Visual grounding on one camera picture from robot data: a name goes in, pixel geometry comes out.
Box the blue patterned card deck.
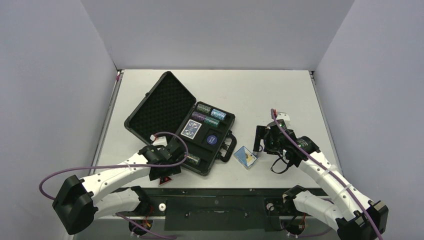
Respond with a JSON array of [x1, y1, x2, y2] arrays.
[[180, 119, 202, 140]]

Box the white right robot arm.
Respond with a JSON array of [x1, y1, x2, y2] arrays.
[[253, 119, 389, 240]]

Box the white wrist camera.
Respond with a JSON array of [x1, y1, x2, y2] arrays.
[[150, 134, 168, 146], [276, 112, 291, 126]]

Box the purple chip stack in case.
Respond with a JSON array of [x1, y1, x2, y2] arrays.
[[191, 111, 207, 122]]

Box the triangular all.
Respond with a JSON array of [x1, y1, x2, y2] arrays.
[[158, 176, 172, 187]]

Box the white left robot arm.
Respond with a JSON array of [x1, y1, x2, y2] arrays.
[[52, 140, 189, 235]]

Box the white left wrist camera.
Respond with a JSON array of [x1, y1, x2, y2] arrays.
[[150, 134, 168, 146]]

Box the yellow-blue chip stack bottom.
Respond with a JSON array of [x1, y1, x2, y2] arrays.
[[187, 154, 201, 166]]

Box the light blue chip stack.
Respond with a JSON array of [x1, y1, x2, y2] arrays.
[[210, 108, 227, 121]]

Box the blue small blind button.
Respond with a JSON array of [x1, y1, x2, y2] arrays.
[[206, 134, 218, 145]]

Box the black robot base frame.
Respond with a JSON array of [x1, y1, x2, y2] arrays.
[[112, 187, 335, 233]]

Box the blue ace card box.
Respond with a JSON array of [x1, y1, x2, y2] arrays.
[[233, 146, 258, 169]]

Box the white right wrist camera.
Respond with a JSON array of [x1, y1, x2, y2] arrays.
[[276, 112, 291, 126]]

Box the green chip stack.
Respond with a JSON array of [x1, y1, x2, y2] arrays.
[[203, 116, 220, 128]]

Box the black poker set case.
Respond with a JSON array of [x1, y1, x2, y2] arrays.
[[124, 71, 237, 176]]

